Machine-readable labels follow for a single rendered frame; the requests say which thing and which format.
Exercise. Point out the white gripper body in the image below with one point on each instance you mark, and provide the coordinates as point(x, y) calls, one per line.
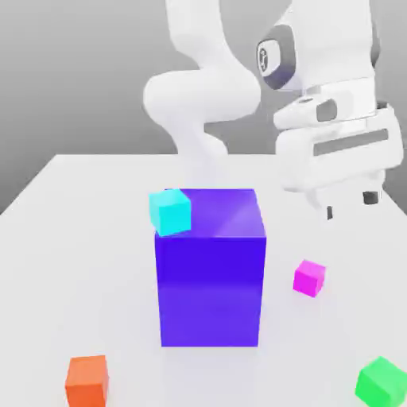
point(343, 165)

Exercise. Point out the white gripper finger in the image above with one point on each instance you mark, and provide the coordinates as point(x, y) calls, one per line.
point(371, 190)
point(319, 202)

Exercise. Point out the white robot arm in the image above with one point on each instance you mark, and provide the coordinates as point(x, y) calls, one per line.
point(203, 95)

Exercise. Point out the small magenta cube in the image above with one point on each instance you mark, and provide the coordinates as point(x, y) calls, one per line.
point(308, 279)

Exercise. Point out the small cyan cube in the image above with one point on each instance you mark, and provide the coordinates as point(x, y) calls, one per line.
point(170, 213)

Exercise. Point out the small green cube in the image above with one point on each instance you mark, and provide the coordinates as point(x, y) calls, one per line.
point(381, 384)

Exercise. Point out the small orange cube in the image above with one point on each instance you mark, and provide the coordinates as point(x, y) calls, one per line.
point(86, 381)

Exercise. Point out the large purple box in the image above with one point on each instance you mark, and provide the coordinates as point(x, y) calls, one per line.
point(210, 286)

